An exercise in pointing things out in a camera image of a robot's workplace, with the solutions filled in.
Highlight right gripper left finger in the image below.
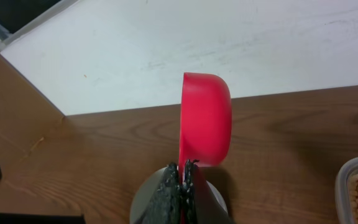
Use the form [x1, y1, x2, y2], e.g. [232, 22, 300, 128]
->
[141, 162, 181, 224]

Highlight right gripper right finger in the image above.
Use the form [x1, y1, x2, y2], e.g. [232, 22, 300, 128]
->
[182, 159, 232, 224]

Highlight red measuring scoop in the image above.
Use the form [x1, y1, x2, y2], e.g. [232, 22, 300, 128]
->
[178, 72, 232, 176]

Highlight grey round bowl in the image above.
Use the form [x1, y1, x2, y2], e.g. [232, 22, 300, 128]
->
[129, 167, 229, 224]

